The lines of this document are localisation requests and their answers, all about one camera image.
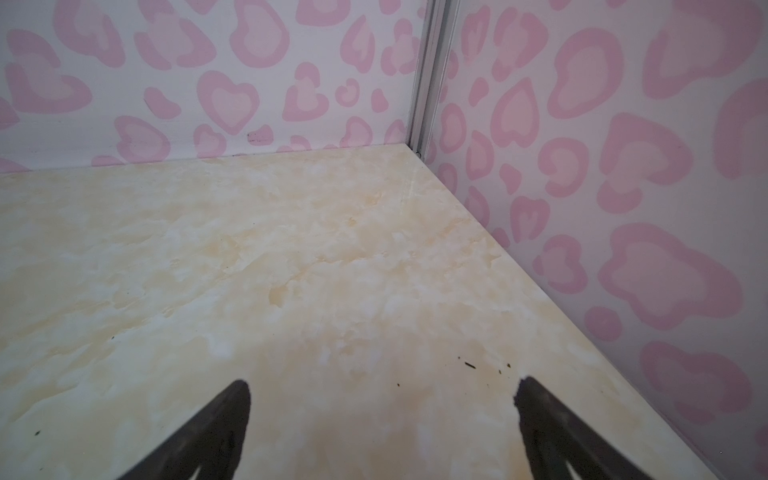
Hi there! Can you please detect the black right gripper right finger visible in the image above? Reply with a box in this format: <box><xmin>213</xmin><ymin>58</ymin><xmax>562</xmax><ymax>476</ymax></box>
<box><xmin>514</xmin><ymin>376</ymin><xmax>650</xmax><ymax>480</ymax></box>

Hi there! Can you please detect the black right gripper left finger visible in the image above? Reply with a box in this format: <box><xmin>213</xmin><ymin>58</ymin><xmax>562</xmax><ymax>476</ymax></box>
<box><xmin>121</xmin><ymin>380</ymin><xmax>251</xmax><ymax>480</ymax></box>

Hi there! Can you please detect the aluminium corner frame post right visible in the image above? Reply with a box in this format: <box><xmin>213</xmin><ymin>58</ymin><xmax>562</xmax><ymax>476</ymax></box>
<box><xmin>405</xmin><ymin>0</ymin><xmax>461</xmax><ymax>160</ymax></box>

